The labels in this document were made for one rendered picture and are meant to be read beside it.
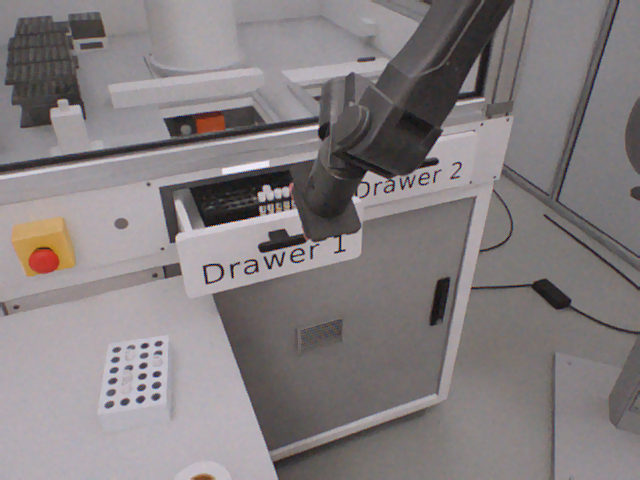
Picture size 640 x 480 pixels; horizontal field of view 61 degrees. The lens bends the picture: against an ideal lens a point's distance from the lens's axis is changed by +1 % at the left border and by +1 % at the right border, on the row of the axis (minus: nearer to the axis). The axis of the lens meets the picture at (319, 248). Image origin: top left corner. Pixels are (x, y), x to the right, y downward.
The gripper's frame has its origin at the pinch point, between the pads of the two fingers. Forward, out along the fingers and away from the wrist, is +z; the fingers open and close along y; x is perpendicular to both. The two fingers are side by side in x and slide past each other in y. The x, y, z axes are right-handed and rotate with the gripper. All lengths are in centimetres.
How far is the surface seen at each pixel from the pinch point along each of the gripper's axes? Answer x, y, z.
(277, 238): 4.4, 0.7, 4.7
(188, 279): 17.9, -0.6, 10.2
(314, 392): -7, -20, 68
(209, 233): 13.7, 3.7, 4.6
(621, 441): -87, -57, 73
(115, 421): 30.8, -17.5, 7.1
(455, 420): -50, -39, 90
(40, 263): 37.4, 7.8, 12.8
